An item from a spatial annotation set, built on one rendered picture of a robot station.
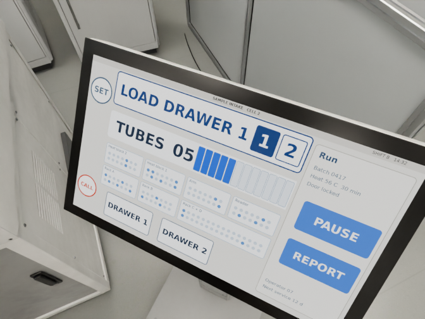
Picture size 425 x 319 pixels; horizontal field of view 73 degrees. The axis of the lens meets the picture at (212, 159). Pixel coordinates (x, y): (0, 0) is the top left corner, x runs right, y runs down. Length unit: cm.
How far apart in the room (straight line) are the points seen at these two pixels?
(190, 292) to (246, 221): 104
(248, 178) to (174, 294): 110
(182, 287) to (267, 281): 100
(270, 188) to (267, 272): 13
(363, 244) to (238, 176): 18
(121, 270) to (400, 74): 139
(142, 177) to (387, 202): 34
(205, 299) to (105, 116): 109
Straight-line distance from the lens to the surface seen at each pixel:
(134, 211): 50
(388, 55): 104
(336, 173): 39
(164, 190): 46
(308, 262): 44
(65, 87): 243
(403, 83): 102
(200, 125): 41
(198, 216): 45
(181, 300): 144
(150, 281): 151
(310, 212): 41
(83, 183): 55
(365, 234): 42
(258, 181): 40
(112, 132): 49
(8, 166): 92
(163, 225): 48
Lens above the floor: 146
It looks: 57 degrees down
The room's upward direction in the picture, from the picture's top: straight up
